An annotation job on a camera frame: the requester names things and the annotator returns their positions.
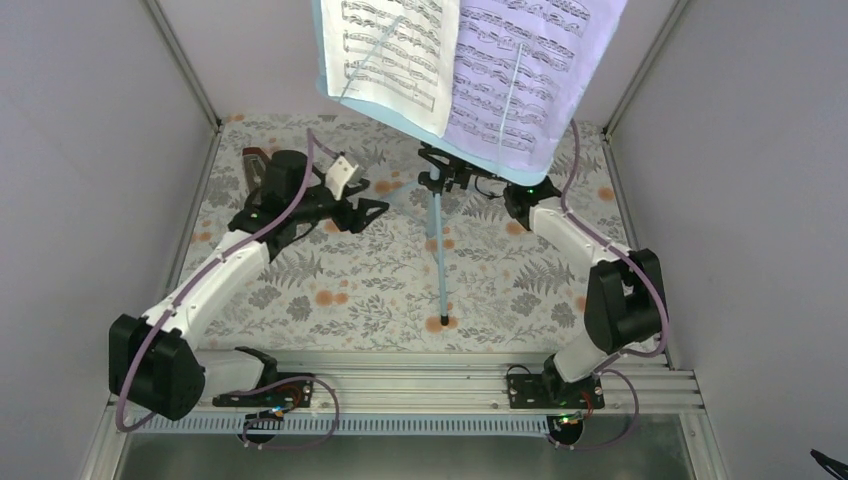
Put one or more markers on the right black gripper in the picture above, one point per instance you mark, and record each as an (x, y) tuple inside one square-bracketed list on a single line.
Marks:
[(460, 170)]

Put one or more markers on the aluminium mounting rail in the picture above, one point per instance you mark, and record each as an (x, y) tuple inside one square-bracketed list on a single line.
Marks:
[(475, 383)]

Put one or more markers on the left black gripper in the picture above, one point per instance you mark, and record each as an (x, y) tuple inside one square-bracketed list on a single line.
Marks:
[(355, 222)]

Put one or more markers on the grey slotted cable duct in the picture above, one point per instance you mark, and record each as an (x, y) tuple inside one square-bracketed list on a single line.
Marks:
[(356, 424)]

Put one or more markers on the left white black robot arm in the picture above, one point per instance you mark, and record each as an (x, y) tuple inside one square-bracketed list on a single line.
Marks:
[(154, 360)]

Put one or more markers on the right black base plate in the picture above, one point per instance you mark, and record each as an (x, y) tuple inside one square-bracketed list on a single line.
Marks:
[(539, 391)]

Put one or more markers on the brown wooden metronome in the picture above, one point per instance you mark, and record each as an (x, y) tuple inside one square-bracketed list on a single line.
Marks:
[(254, 161)]

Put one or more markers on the floral patterned table cloth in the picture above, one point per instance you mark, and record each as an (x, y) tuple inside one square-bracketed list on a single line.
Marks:
[(508, 289)]

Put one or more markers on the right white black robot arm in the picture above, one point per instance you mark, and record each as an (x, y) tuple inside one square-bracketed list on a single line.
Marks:
[(625, 312)]

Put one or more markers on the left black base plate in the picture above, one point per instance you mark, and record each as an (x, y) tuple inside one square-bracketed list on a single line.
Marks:
[(288, 390)]

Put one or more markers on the white sheet music page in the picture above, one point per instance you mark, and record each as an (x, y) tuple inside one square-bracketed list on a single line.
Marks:
[(398, 55)]

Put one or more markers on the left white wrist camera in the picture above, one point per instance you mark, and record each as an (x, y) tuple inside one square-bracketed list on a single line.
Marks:
[(341, 173)]

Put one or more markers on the sheet music pages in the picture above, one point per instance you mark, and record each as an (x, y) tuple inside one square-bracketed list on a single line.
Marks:
[(521, 70)]

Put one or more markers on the light blue music stand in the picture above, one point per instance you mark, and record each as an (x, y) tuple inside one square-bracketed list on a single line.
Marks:
[(437, 232)]

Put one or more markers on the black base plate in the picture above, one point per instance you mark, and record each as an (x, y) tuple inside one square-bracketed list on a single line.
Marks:
[(288, 390), (539, 391)]

